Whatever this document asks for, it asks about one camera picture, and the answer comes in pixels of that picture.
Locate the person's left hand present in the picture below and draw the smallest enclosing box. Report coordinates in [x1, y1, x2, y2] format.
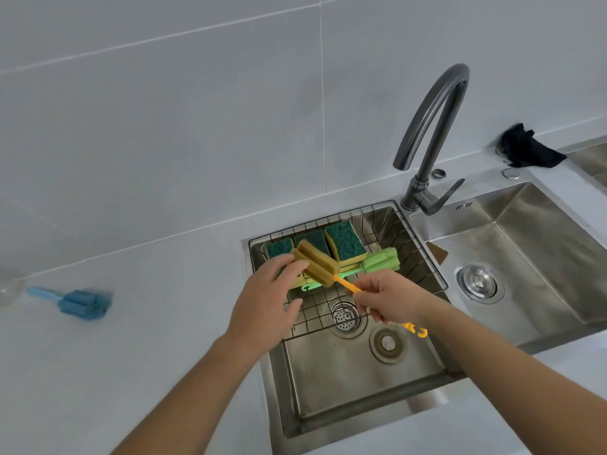
[224, 254, 309, 360]

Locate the person's right hand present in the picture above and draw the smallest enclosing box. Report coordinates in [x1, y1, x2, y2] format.
[353, 270, 439, 326]

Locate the yellow sponge bottle brush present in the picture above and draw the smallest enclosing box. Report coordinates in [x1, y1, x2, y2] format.
[290, 240, 429, 339]

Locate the person's left forearm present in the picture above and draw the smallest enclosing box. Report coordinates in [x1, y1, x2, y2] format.
[112, 332, 262, 455]

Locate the person's right forearm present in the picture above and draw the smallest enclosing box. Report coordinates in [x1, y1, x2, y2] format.
[412, 298, 607, 455]

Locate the green sponge bottle brush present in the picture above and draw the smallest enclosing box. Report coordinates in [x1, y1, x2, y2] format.
[301, 246, 400, 295]

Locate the green and yellow scouring sponge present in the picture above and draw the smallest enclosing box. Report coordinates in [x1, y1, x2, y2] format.
[324, 221, 368, 268]
[294, 229, 332, 257]
[265, 240, 296, 261]

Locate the perforated sink drain strainer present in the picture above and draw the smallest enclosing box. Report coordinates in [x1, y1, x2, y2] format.
[330, 301, 368, 339]

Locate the stainless steel double sink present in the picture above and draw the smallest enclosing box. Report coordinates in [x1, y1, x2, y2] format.
[242, 142, 607, 455]

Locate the round sink drain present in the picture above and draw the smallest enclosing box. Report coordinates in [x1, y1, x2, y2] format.
[370, 327, 407, 365]

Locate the steel sink drain stopper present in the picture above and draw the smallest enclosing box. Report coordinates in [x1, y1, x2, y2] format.
[457, 264, 505, 305]

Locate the grey gooseneck kitchen faucet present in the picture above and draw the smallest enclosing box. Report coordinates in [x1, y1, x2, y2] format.
[393, 64, 470, 216]

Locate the black cloth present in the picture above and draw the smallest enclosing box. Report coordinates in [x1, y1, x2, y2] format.
[496, 123, 567, 169]

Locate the blue sponge bottle brush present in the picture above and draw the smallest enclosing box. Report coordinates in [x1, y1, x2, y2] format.
[27, 287, 113, 322]

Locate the wire sink drying rack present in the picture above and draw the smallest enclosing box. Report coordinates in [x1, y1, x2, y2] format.
[248, 203, 449, 343]

